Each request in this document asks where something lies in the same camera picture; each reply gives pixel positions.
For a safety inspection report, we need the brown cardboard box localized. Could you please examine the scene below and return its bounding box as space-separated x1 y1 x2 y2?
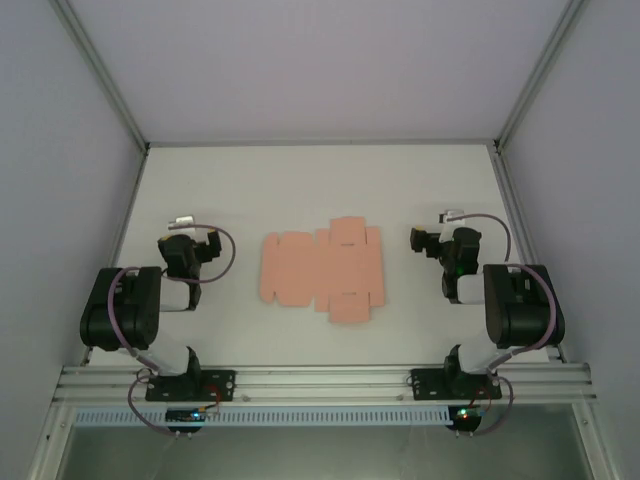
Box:
259 216 388 326

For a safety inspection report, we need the left circuit board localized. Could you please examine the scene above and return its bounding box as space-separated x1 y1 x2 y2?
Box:
165 407 207 427

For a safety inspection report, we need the circuit board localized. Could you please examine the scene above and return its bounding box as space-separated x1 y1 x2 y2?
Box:
448 405 485 427
165 407 207 427

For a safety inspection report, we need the right circuit board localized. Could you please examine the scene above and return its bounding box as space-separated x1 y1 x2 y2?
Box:
448 405 485 427

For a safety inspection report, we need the left wrist camera purple cable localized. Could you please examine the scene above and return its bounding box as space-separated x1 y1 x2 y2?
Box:
184 224 237 285

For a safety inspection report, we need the wrist camera purple cable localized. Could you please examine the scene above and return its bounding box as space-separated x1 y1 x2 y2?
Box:
451 212 512 264
184 224 237 285

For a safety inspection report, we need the right wrist camera purple cable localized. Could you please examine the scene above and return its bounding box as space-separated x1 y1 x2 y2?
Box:
451 212 512 264

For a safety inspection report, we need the aluminium table side rail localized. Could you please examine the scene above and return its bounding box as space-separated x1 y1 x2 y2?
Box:
79 144 152 369
488 143 569 364

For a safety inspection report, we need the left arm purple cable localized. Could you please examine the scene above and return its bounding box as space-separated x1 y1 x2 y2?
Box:
108 268 162 372

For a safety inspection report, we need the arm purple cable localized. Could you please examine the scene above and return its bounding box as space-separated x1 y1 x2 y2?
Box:
485 263 560 374
108 268 162 372

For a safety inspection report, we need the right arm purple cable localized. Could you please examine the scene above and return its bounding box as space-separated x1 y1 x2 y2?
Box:
485 263 560 374

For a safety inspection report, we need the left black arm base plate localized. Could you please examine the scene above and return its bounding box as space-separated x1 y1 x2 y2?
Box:
144 368 237 402

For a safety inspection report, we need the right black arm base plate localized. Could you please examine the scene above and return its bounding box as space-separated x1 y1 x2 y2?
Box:
409 367 503 402

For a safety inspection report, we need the left red wire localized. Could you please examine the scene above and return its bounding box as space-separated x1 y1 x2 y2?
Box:
202 383 225 415

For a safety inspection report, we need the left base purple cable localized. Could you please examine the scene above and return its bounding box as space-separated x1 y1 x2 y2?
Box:
127 368 180 437

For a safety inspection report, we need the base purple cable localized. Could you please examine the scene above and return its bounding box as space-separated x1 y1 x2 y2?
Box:
127 368 180 437
454 374 516 437

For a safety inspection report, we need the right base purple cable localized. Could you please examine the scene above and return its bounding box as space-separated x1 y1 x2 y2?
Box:
454 374 516 437

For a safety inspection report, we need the aluminium mounting rail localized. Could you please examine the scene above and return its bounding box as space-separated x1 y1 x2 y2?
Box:
52 360 599 402

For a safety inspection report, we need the aluminium frame post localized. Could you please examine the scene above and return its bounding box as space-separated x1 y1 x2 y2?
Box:
59 0 152 151
492 0 587 151

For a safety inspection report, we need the light blue slotted cable duct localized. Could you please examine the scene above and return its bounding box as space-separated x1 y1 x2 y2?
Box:
73 405 452 427

